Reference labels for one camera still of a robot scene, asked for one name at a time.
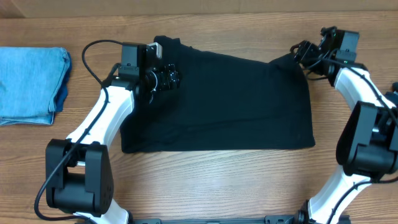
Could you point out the folded light blue jeans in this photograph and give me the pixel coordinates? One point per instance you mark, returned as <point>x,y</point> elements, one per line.
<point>33,84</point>

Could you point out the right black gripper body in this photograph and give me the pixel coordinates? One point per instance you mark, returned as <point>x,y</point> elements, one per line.
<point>305,51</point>

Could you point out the dark navy garment pile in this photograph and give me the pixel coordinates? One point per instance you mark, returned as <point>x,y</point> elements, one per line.
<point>393,95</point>

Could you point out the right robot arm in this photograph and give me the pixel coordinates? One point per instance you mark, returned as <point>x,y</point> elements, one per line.
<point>367,148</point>

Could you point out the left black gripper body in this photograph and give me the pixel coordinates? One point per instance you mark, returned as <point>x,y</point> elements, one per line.
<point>171,78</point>

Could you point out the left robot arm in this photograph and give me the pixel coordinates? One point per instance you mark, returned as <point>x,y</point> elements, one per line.
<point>79,180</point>

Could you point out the black garment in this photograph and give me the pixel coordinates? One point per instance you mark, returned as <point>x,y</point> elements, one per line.
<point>223,103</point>

